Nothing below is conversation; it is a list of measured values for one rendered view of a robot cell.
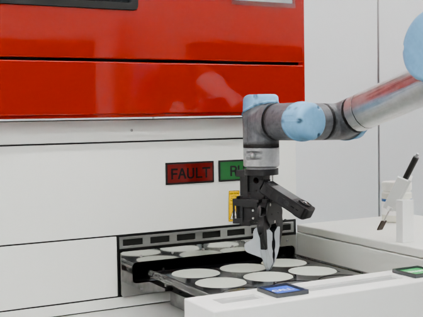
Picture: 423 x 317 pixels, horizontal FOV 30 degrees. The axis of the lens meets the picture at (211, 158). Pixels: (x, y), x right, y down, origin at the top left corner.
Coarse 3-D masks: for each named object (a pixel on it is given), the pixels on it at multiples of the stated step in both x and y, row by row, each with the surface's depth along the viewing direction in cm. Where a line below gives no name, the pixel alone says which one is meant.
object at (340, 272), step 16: (160, 272) 164; (224, 272) 163; (240, 272) 163; (288, 272) 162; (336, 272) 161; (352, 272) 161; (208, 288) 148; (224, 288) 148; (240, 288) 148; (256, 288) 148
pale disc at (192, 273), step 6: (180, 270) 166; (186, 270) 166; (192, 270) 166; (198, 270) 165; (204, 270) 165; (210, 270) 165; (216, 270) 165; (180, 276) 160; (186, 276) 160; (192, 276) 160; (198, 276) 160; (204, 276) 160; (210, 276) 159
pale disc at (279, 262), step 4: (276, 260) 176; (280, 260) 175; (284, 260) 175; (288, 260) 175; (292, 260) 175; (296, 260) 175; (300, 260) 175; (276, 264) 171; (280, 264) 171; (284, 264) 171; (288, 264) 171; (292, 264) 171; (296, 264) 171; (300, 264) 171; (304, 264) 170
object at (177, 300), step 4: (172, 292) 168; (176, 292) 167; (180, 292) 167; (184, 292) 167; (172, 296) 168; (176, 296) 166; (180, 296) 165; (184, 296) 164; (188, 296) 164; (192, 296) 164; (172, 300) 168; (176, 300) 167; (180, 300) 165; (172, 304) 168; (176, 304) 167; (180, 304) 165; (180, 308) 165
